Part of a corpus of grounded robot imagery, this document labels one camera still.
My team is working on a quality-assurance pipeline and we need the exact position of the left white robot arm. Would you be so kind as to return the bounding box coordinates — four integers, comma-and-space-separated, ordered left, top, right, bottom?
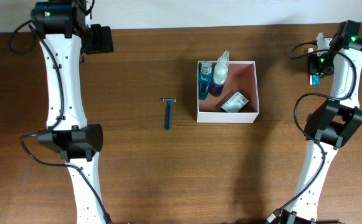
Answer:
31, 1, 114, 223

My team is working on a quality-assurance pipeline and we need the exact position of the teal mouthwash bottle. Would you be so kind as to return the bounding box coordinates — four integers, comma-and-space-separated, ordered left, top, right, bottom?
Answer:
198, 61, 212, 100

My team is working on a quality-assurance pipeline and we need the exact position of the left black cable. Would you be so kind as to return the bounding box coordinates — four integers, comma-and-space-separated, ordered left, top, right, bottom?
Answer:
8, 0, 113, 224

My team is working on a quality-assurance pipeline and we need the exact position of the clear purple spray bottle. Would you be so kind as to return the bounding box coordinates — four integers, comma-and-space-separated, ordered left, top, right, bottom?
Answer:
210, 50, 229, 96

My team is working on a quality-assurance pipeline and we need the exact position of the white teal toothpaste tube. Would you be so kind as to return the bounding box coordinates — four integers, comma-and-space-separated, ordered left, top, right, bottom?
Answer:
307, 47, 322, 86

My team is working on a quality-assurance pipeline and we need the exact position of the green white soap box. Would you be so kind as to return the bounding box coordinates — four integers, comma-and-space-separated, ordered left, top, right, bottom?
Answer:
220, 91, 249, 113

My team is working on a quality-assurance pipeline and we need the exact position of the blue disposable razor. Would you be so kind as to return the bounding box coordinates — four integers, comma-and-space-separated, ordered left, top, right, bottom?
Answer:
163, 98, 176, 130

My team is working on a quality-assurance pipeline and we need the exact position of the white box pink interior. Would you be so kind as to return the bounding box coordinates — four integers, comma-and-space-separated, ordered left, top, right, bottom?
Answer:
196, 61, 260, 124

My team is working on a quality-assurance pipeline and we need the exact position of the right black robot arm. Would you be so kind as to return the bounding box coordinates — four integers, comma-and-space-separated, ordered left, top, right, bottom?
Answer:
265, 20, 362, 223

